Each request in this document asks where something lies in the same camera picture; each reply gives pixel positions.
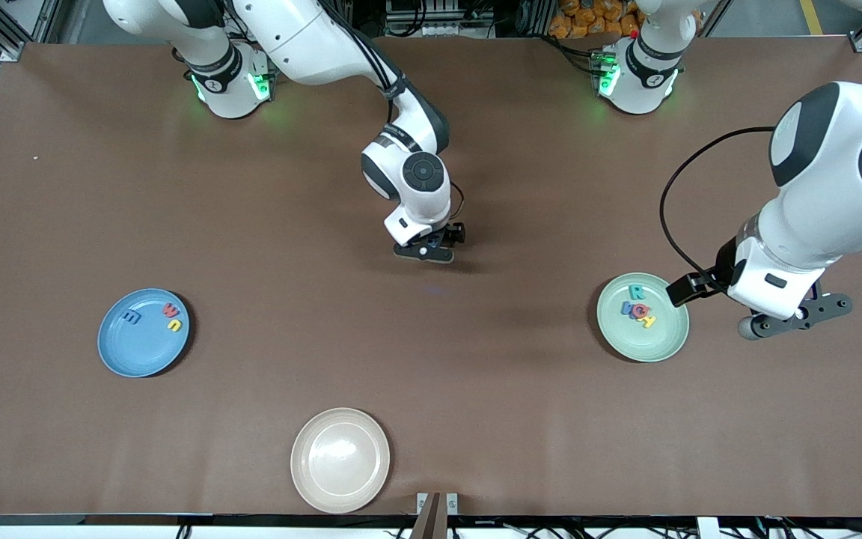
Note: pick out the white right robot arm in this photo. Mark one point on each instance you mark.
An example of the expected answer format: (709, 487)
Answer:
(304, 37)

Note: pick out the pinkish red foam small w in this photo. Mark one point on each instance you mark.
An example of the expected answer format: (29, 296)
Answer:
(170, 310)

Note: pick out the black table edge rail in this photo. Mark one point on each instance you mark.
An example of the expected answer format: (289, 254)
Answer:
(176, 518)

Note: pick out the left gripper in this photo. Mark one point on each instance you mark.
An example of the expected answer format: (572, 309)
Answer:
(720, 272)

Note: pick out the pale green plate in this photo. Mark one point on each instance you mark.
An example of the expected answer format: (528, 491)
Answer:
(625, 340)

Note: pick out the teal foam capital R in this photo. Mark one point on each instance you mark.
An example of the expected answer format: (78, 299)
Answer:
(635, 293)

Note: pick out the orange packets bag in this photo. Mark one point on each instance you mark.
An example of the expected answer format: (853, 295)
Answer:
(581, 19)

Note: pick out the pinkish red foam capital Q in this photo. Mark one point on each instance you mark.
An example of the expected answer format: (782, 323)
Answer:
(636, 311)

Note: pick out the blue foam small m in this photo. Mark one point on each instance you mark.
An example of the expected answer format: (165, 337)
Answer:
(132, 317)

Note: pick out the yellow foam capital H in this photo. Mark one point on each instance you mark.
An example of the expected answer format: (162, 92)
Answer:
(649, 323)

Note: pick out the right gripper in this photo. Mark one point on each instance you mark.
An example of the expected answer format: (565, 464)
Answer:
(452, 233)

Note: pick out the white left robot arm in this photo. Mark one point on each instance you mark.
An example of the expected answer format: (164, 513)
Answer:
(835, 187)

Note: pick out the table cover sheet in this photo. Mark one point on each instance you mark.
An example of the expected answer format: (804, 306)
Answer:
(476, 419)

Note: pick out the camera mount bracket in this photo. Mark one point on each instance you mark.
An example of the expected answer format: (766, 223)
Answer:
(431, 516)

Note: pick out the blue foam capital M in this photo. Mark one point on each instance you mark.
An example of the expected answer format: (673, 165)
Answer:
(627, 310)

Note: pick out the beige plate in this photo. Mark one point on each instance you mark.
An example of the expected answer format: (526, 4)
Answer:
(340, 460)

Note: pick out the blue plate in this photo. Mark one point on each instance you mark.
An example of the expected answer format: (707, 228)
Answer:
(143, 352)

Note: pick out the background electronics rack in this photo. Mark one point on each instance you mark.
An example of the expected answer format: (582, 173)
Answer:
(468, 15)

